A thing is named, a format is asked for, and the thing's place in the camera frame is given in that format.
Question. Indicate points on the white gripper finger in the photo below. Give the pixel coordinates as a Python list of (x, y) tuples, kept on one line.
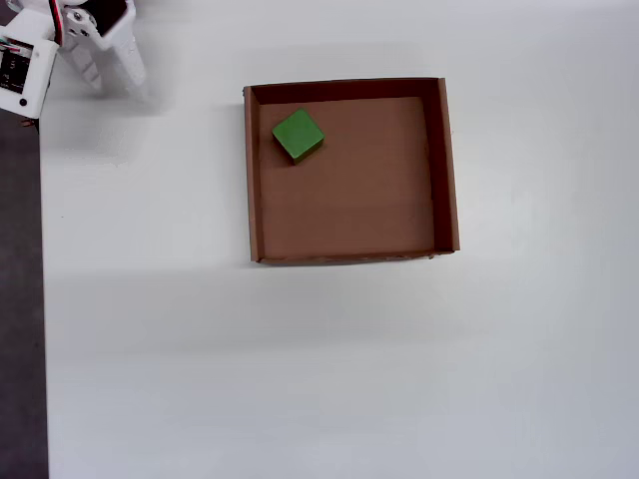
[(131, 65), (86, 54)]

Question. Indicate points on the green cube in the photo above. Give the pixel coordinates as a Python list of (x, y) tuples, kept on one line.
[(298, 136)]

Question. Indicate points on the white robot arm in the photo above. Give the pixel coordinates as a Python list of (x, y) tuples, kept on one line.
[(31, 24)]

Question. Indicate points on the brown cardboard box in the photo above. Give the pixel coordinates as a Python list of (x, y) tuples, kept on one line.
[(359, 199)]

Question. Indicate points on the dark board with brass standoffs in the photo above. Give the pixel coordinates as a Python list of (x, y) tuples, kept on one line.
[(26, 124)]

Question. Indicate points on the white camera box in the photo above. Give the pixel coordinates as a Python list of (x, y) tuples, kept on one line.
[(25, 75)]

